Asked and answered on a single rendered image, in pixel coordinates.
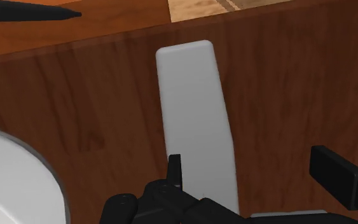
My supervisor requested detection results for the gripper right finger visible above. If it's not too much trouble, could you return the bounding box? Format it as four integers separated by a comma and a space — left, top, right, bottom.
309, 144, 358, 224

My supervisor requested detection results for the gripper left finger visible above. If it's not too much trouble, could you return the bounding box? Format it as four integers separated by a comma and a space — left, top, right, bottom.
99, 153, 200, 224

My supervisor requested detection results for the white round plate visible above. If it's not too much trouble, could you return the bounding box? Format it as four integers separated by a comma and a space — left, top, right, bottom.
0, 123, 72, 224

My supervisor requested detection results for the white flat rectangular slab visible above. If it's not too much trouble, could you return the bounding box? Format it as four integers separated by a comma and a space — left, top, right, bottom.
155, 39, 240, 216

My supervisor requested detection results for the black tapered pointed object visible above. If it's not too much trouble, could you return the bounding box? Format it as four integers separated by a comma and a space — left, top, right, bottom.
0, 0, 83, 23

